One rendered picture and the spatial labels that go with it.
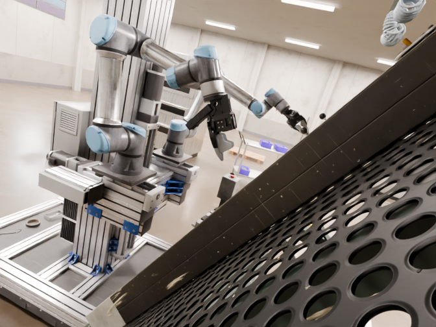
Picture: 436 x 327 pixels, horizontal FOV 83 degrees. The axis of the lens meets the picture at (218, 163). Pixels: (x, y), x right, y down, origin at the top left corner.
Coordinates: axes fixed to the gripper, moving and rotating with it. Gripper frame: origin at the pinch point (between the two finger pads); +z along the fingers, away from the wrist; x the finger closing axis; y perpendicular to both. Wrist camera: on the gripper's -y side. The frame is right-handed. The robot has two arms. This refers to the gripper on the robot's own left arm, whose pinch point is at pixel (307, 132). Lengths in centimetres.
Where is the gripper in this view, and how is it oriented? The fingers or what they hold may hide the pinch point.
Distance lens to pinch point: 155.9
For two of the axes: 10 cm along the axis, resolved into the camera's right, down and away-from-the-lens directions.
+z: 6.1, 7.7, -1.7
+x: -7.7, 6.3, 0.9
